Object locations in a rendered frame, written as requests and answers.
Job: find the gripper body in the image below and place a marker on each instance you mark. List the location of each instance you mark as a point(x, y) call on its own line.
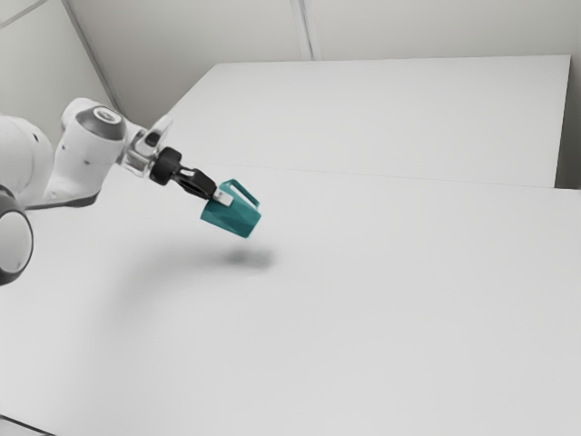
point(167, 165)

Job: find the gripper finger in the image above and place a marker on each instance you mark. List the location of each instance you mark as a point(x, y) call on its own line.
point(199, 184)

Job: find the teal faceted mug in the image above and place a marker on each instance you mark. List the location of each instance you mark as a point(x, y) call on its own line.
point(236, 218)

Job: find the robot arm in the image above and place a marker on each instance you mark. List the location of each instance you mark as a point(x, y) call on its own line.
point(77, 150)

